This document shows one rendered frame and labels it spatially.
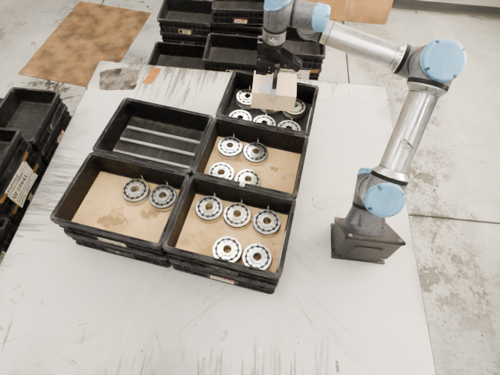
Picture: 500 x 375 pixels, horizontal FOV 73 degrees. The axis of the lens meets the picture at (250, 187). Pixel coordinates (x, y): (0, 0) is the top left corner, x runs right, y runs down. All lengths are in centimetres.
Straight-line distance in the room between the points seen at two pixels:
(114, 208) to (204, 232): 36
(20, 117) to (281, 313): 195
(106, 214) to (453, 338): 190
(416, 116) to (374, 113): 82
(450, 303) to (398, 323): 98
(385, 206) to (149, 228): 81
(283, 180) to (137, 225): 59
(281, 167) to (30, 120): 164
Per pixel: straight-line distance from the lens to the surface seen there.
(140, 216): 134
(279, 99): 128
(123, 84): 199
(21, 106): 261
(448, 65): 112
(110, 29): 371
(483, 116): 340
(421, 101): 112
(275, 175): 139
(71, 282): 146
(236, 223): 124
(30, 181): 222
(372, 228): 127
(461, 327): 237
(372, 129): 184
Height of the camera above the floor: 198
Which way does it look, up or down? 58 degrees down
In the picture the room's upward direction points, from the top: 4 degrees clockwise
